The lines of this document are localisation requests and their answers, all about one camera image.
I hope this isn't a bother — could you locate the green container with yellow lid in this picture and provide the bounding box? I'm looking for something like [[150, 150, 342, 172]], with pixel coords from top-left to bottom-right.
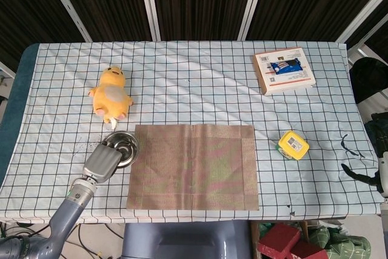
[[277, 130, 310, 161]]

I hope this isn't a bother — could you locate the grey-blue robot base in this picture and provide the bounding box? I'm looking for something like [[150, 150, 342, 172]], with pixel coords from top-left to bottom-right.
[[121, 221, 252, 259]]

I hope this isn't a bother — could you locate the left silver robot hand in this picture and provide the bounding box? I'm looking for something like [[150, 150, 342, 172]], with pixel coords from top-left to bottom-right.
[[82, 140, 132, 183]]

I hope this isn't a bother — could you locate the white partition frame post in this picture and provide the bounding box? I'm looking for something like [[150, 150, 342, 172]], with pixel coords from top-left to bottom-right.
[[136, 0, 161, 41], [335, 0, 388, 44], [238, 0, 269, 41], [41, 0, 93, 42]]

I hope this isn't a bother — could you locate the black bag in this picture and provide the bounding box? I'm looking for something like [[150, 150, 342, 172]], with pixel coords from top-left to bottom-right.
[[348, 57, 388, 104]]

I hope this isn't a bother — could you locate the white cardboard box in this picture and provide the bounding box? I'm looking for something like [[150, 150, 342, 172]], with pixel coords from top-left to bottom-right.
[[253, 46, 316, 96]]

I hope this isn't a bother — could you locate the yellow plush duck toy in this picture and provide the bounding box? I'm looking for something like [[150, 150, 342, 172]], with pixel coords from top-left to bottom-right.
[[88, 66, 134, 129]]

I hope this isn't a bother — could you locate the dark green bag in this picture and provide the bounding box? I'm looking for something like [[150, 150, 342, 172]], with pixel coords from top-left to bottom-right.
[[363, 112, 388, 158]]

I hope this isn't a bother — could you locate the white black-checked tablecloth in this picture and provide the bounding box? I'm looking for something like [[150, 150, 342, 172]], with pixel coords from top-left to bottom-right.
[[0, 40, 381, 223]]

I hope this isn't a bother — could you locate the green leaf-pattern bag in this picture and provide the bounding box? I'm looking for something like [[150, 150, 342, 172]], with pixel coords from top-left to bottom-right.
[[306, 225, 372, 259]]

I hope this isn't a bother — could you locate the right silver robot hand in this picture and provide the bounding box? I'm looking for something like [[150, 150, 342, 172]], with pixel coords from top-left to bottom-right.
[[341, 149, 388, 198]]

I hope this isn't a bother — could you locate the blue snack packet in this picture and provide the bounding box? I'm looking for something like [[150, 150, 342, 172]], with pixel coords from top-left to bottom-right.
[[266, 58, 303, 75]]

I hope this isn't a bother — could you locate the red box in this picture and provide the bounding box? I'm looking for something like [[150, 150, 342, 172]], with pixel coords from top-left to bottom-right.
[[289, 240, 330, 259], [257, 222, 301, 259]]

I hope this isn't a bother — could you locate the stainless steel bowl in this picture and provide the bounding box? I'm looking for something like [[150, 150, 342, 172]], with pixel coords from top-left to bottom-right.
[[101, 130, 140, 169]]

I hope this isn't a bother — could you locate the black floor cable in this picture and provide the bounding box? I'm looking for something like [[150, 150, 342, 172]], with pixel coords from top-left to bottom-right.
[[77, 224, 124, 257]]

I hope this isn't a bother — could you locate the brown woven placemat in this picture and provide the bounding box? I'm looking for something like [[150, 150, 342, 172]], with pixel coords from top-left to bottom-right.
[[126, 124, 260, 211]]

